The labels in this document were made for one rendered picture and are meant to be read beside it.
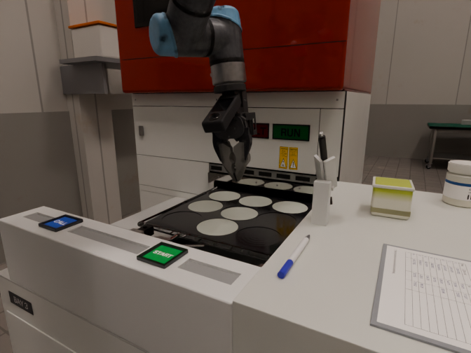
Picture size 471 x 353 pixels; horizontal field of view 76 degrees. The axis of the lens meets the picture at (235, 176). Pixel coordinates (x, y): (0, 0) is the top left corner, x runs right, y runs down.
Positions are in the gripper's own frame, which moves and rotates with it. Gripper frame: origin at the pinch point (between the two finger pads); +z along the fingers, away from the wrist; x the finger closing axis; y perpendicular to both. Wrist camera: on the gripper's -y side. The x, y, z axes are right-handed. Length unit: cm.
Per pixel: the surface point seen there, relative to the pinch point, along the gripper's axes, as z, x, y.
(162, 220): 10.6, 20.2, -2.8
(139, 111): -19, 56, 36
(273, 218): 13.5, -4.8, 9.9
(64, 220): 3.3, 27.3, -23.4
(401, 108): 8, -81, 661
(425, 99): -7, -123, 658
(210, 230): 12.2, 6.4, -3.2
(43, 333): 26, 34, -29
